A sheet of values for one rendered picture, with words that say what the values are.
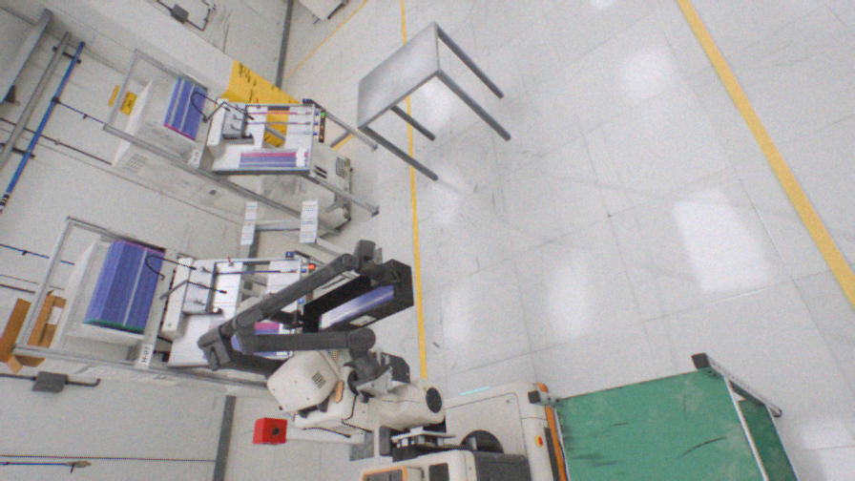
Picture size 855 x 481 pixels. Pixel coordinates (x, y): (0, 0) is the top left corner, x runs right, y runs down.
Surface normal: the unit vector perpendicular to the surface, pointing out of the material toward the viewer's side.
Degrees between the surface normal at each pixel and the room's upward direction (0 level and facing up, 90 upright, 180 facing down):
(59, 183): 90
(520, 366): 0
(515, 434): 0
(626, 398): 0
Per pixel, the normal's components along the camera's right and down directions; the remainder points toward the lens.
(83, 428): 0.75, -0.38
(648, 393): -0.65, -0.35
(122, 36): 0.06, 0.86
